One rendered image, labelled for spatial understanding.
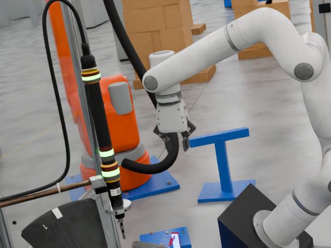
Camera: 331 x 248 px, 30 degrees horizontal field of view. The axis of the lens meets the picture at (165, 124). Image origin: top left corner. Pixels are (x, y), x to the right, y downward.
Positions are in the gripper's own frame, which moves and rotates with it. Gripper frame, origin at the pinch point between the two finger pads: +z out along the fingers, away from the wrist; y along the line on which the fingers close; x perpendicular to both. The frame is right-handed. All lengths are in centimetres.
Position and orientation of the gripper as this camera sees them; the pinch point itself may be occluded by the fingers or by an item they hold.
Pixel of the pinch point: (177, 145)
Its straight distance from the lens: 202.2
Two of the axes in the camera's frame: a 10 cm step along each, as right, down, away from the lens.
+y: -9.4, 0.6, 3.5
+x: -3.1, 3.1, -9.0
